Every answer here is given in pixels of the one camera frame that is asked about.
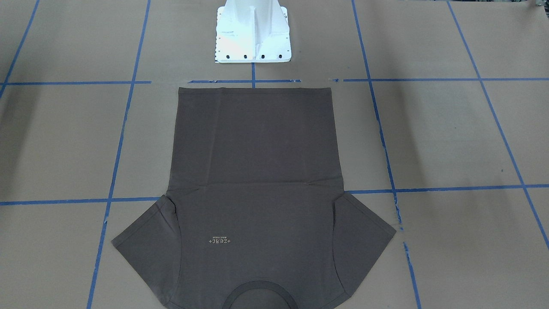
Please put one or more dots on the dark brown t-shirt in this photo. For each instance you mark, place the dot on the dark brown t-shirt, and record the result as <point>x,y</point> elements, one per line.
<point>255,215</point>

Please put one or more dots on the white pedestal base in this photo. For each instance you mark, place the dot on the white pedestal base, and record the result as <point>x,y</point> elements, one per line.
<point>252,31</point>

